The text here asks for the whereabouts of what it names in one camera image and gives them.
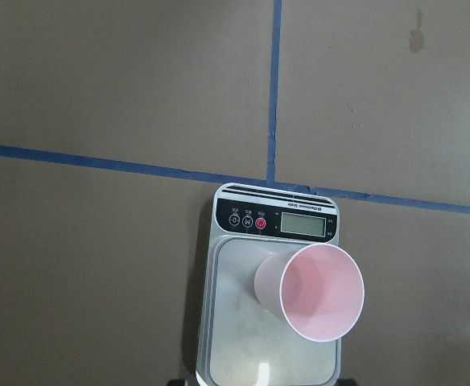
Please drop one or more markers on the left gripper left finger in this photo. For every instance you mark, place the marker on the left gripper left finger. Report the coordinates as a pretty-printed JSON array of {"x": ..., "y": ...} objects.
[{"x": 177, "y": 382}]

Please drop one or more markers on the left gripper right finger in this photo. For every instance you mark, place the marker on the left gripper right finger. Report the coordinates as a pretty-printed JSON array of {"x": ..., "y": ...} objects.
[{"x": 347, "y": 382}]

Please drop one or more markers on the digital kitchen scale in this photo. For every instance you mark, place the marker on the digital kitchen scale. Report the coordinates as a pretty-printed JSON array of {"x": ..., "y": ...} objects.
[{"x": 240, "y": 342}]

